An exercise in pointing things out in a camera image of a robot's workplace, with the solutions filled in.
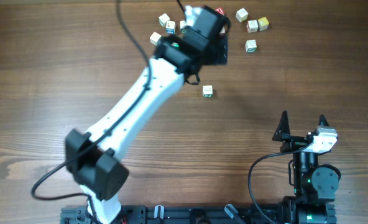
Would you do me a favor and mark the tree picture green block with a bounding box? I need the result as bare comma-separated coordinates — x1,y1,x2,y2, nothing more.
203,85,213,98

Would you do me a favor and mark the red U letter block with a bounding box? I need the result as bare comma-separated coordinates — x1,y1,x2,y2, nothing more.
220,27,226,35

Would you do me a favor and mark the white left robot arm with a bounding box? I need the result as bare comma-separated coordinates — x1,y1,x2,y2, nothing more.
65,6,231,223

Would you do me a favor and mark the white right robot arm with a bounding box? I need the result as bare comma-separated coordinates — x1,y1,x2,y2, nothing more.
272,111,341,224

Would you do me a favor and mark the green N letter block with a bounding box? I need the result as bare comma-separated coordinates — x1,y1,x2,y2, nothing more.
180,21,187,34

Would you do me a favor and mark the red M letter block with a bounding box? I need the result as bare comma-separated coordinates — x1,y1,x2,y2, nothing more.
215,7,225,15

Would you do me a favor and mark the blue letter block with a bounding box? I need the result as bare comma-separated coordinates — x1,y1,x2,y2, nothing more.
165,21,176,34

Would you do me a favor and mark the green V letter block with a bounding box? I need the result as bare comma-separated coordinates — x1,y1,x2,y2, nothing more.
245,40,257,53

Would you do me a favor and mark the leaf picture red block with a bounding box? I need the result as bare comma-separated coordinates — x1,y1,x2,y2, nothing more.
246,20,259,33

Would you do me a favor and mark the plain white wooden block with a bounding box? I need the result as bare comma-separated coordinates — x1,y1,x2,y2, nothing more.
159,13,170,27

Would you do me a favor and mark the green Z letter block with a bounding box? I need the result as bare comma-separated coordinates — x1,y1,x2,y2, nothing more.
149,32,162,46

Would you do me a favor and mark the yellow top wooden block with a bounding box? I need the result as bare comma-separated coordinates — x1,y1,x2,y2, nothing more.
257,17,269,31

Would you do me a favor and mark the yellow green ring block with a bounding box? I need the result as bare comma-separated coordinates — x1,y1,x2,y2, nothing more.
236,8,249,22

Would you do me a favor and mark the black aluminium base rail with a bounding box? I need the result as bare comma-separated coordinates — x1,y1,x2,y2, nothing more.
59,203,337,224

